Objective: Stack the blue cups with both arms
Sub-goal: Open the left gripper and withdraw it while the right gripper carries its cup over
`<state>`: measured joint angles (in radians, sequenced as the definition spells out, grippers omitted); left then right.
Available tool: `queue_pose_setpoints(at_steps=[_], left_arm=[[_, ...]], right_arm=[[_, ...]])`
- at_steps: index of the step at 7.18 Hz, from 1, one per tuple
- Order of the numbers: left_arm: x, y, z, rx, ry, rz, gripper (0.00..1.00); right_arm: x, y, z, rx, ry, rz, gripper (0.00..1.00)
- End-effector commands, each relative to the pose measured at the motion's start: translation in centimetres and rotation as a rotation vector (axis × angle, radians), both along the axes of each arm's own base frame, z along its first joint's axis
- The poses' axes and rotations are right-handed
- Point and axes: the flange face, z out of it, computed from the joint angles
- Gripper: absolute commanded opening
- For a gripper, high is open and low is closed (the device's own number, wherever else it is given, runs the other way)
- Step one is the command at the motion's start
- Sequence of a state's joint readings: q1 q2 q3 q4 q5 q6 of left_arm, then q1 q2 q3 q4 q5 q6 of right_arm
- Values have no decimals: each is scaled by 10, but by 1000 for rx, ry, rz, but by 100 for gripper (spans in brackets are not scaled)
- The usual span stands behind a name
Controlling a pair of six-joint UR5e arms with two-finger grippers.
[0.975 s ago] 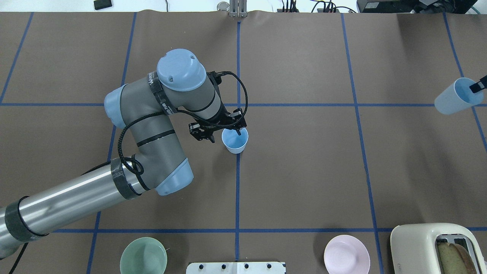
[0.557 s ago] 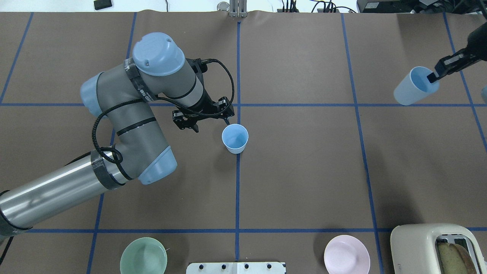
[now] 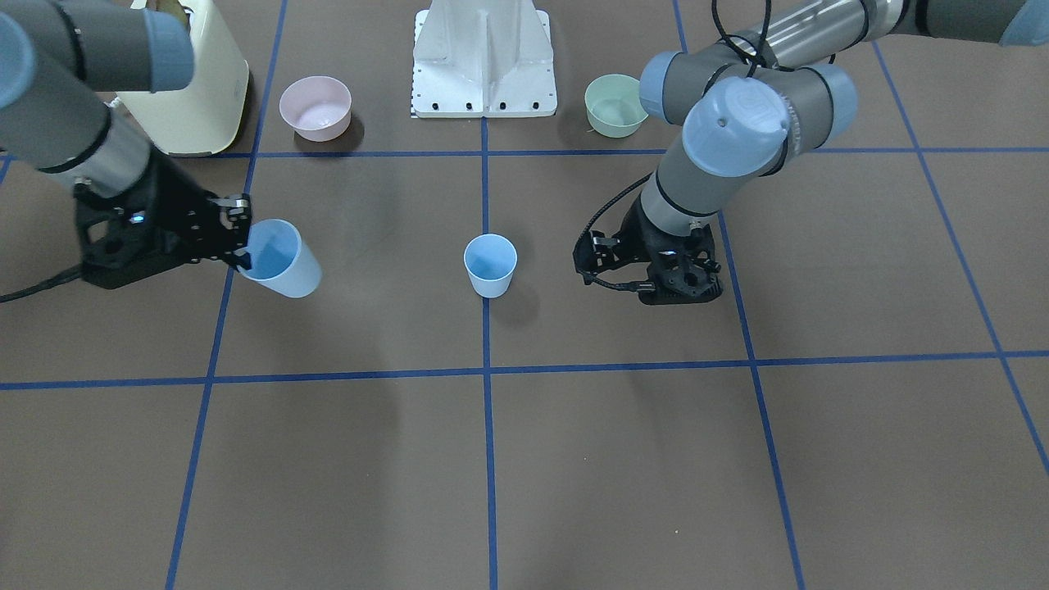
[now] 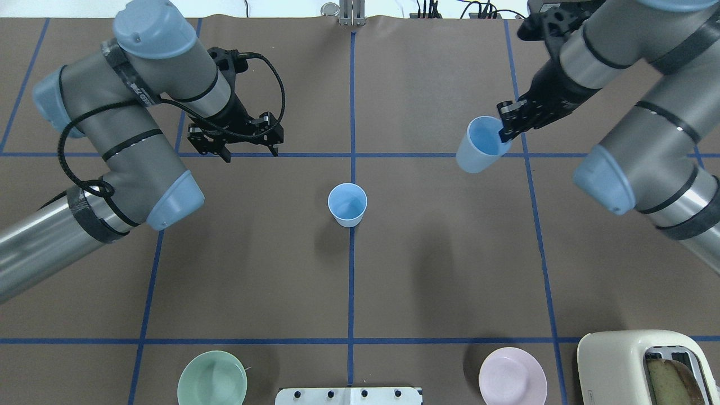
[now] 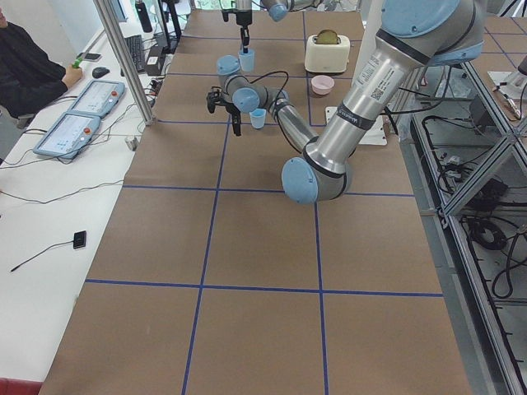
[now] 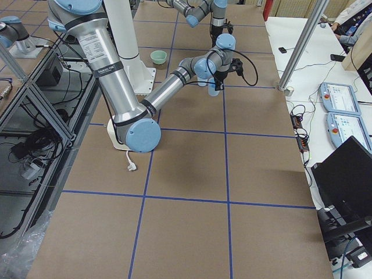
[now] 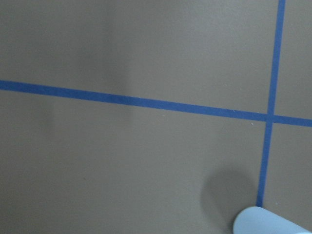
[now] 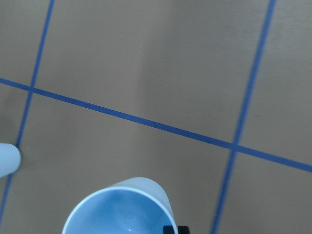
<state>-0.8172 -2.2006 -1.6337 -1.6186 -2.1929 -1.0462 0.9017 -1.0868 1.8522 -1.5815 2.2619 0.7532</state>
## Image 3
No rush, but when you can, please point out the pink bowl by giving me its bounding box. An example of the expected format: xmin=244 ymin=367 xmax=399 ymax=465
xmin=279 ymin=75 xmax=352 ymax=143

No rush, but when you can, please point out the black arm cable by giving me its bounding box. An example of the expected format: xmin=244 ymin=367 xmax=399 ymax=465
xmin=0 ymin=264 xmax=83 ymax=304
xmin=584 ymin=0 xmax=775 ymax=238

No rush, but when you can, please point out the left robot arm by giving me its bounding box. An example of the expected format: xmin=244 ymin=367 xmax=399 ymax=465
xmin=573 ymin=1 xmax=1047 ymax=305

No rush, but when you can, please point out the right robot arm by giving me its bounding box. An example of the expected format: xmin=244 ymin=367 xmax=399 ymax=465
xmin=2 ymin=1 xmax=252 ymax=302

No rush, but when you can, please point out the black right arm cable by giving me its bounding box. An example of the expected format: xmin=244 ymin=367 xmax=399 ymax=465
xmin=0 ymin=264 xmax=83 ymax=304

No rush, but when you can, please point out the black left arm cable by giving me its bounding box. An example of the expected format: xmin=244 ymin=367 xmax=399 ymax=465
xmin=584 ymin=0 xmax=775 ymax=238

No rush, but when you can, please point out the cream toaster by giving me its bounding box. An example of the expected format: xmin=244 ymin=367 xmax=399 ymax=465
xmin=116 ymin=1 xmax=250 ymax=157

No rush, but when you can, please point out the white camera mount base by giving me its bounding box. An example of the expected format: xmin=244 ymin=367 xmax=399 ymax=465
xmin=410 ymin=1 xmax=558 ymax=119

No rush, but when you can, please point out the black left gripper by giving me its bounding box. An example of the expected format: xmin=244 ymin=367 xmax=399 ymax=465
xmin=573 ymin=201 xmax=724 ymax=305

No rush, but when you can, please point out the green bowl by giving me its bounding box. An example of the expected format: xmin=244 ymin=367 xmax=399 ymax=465
xmin=584 ymin=73 xmax=649 ymax=138

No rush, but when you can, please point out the light blue cup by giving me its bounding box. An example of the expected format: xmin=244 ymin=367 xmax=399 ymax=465
xmin=462 ymin=233 xmax=520 ymax=299
xmin=237 ymin=218 xmax=323 ymax=298

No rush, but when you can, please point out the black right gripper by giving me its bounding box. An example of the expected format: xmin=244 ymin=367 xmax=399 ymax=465
xmin=74 ymin=156 xmax=252 ymax=290

